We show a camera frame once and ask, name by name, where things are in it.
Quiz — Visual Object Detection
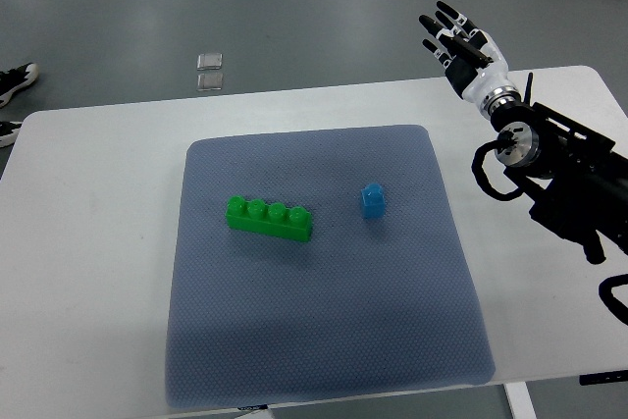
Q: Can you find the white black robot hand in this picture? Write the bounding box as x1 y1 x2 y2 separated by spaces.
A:
419 1 521 118

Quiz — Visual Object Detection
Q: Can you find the blue toy block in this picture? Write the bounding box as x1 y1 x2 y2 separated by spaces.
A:
360 183 386 219

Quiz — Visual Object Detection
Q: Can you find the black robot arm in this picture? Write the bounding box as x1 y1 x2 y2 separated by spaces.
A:
471 87 627 265

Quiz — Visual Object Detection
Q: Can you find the green four-stud toy block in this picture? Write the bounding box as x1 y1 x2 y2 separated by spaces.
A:
225 195 312 242

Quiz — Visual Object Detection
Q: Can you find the grey-blue textured mat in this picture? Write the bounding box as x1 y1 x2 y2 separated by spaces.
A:
166 125 495 409

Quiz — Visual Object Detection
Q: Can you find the upper metal floor plate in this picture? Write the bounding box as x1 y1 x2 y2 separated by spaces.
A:
196 52 223 71

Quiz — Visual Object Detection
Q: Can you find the white table leg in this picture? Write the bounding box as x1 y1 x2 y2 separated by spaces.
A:
503 382 537 419

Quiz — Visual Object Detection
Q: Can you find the black table control panel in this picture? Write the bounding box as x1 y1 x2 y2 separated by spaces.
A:
579 370 628 386

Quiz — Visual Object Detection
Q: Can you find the black white left sneaker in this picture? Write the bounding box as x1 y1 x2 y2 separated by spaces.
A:
0 63 39 107

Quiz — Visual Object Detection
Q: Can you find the black white sneaker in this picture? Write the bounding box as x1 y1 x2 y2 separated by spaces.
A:
0 121 23 148
0 63 39 107

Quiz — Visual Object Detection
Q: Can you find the black white right sneaker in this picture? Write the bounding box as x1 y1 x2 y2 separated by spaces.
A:
0 121 23 148

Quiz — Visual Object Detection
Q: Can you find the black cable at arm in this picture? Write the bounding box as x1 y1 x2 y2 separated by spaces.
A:
598 275 628 327

